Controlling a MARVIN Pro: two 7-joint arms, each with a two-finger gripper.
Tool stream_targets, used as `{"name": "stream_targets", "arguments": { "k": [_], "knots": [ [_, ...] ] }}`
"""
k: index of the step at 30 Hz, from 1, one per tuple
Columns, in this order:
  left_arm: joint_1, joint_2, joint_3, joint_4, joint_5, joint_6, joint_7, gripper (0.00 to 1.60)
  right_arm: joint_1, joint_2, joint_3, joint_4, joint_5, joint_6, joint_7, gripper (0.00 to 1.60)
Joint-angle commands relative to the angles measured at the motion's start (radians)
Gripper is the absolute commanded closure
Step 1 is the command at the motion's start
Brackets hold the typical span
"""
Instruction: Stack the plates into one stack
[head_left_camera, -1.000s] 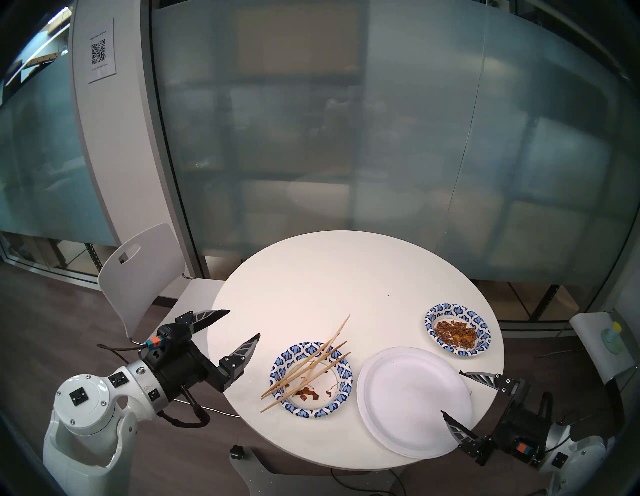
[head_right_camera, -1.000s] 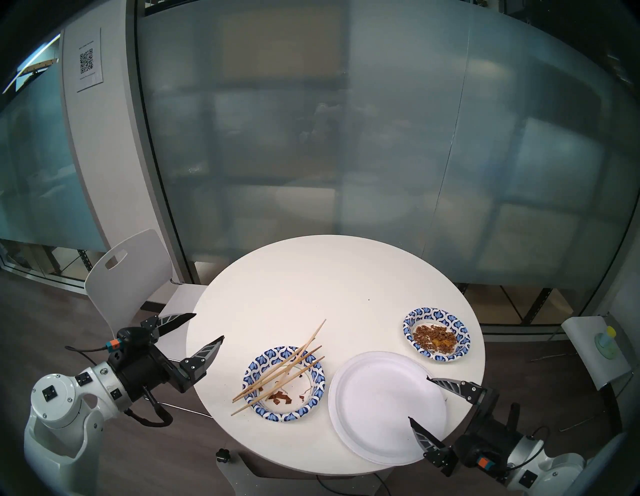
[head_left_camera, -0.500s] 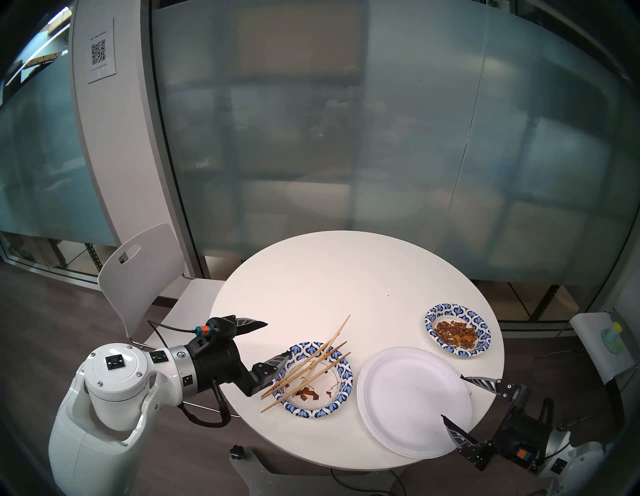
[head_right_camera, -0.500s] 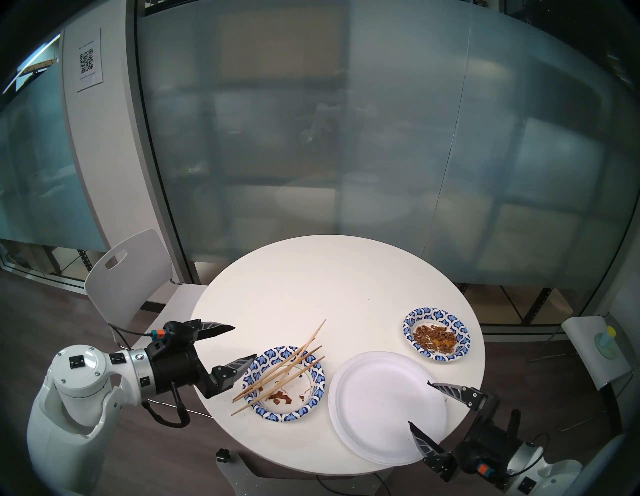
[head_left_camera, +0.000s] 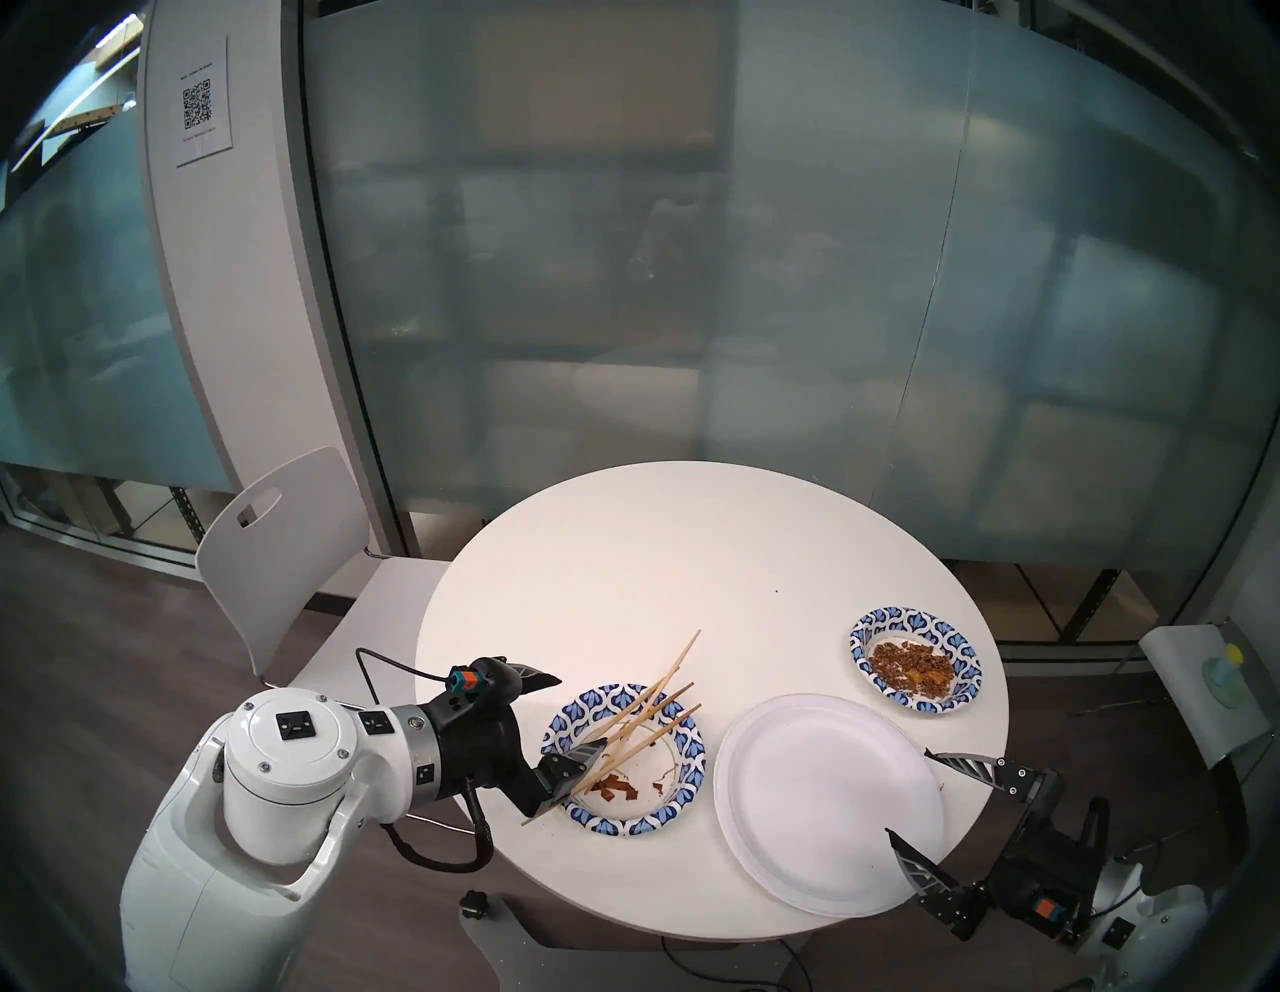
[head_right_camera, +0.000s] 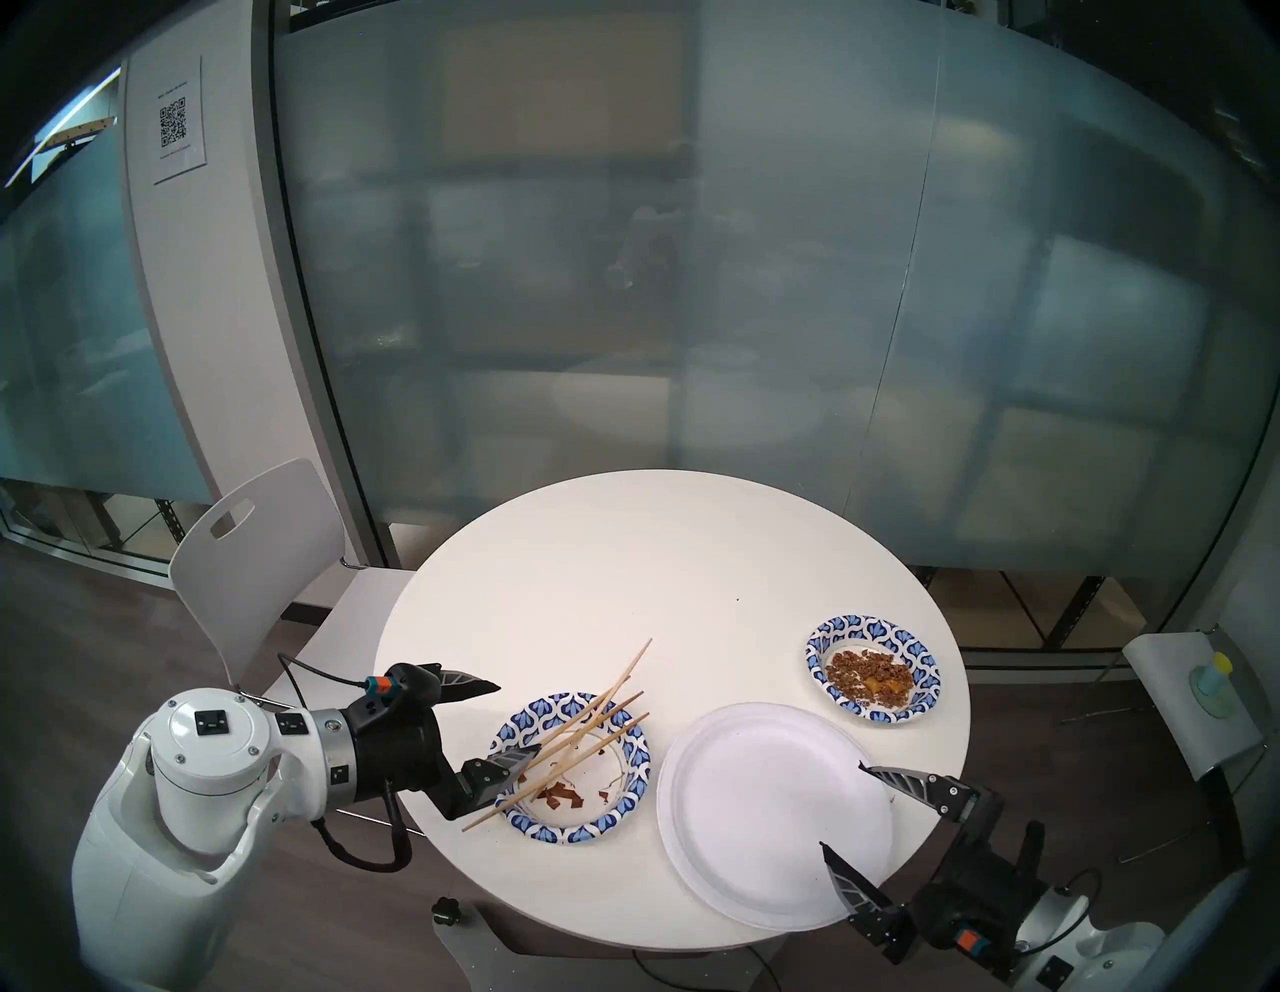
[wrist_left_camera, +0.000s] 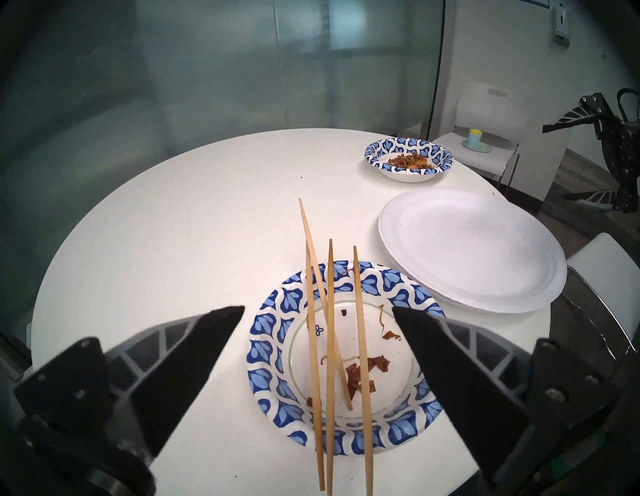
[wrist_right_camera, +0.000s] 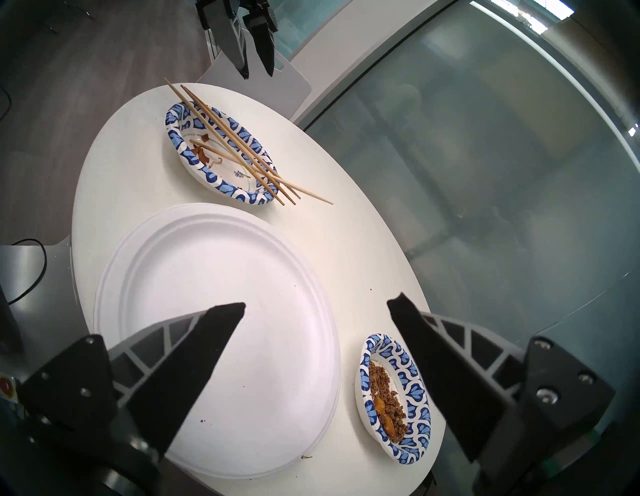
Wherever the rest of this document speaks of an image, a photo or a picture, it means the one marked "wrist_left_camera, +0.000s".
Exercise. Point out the minced brown food leftovers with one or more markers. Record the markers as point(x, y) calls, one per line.
point(410, 161)

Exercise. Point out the large blue patterned paper bowl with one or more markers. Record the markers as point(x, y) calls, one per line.
point(265, 350)

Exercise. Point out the white chair holding bottle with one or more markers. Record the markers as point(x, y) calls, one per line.
point(492, 110)

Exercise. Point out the small blue patterned paper bowl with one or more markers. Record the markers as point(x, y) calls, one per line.
point(380, 147)

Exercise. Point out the clear bottle yellow cap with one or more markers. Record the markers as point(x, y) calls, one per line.
point(475, 140)

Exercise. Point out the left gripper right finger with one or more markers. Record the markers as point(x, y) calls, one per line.
point(465, 390)

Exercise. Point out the brown food scraps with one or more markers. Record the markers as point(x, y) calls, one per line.
point(357, 377)

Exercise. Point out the large white foam plate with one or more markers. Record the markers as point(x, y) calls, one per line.
point(490, 310)

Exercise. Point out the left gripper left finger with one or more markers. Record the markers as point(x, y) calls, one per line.
point(185, 370)

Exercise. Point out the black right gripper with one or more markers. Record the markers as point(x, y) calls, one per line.
point(622, 155)

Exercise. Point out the small white foam plate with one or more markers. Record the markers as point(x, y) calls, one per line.
point(465, 245)

